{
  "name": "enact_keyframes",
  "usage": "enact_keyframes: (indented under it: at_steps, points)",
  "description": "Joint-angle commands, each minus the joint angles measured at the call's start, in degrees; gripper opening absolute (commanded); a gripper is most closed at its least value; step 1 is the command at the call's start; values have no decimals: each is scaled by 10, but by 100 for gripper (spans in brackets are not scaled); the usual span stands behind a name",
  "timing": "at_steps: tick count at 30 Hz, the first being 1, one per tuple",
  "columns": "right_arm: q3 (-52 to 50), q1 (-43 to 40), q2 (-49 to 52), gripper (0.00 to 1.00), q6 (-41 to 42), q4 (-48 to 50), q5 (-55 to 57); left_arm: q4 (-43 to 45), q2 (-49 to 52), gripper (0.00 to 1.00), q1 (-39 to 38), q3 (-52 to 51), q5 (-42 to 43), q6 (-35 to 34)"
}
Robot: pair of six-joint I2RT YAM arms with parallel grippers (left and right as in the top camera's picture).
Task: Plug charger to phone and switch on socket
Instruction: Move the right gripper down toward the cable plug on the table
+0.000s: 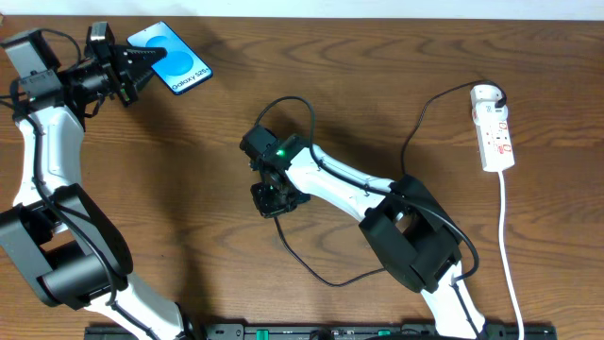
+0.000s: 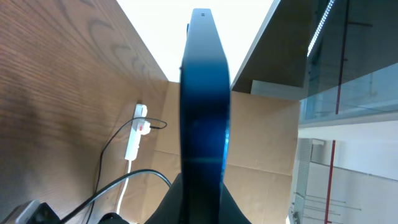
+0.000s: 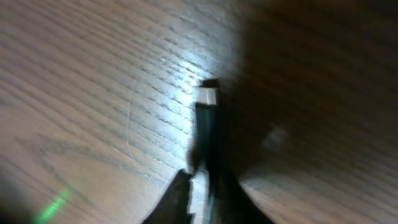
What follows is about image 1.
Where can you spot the white USB wall charger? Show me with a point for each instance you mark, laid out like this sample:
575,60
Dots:
488,93

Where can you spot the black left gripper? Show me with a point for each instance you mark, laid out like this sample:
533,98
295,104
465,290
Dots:
121,76

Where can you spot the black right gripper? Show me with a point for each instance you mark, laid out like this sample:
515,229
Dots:
272,199

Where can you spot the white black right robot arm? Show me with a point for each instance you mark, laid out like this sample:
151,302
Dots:
414,239

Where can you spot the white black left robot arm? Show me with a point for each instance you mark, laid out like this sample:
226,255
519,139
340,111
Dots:
64,246

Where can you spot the white power strip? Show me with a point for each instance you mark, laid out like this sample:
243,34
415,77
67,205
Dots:
494,139

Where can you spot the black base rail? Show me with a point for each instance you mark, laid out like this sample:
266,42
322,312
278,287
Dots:
341,332

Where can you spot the blue screen Galaxy smartphone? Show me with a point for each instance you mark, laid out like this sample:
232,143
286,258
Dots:
182,69

